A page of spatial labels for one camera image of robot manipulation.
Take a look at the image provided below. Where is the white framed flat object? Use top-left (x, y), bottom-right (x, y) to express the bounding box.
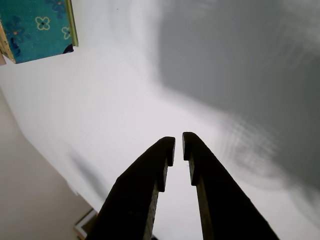
top-left (73, 208), bottom-right (98, 240)

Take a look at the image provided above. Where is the floral yellow and teal box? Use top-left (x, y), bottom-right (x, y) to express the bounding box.
top-left (0, 0), bottom-right (79, 65)

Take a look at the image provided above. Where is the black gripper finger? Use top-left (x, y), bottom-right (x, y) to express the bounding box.
top-left (181, 131), bottom-right (281, 240)
top-left (86, 136), bottom-right (176, 240)

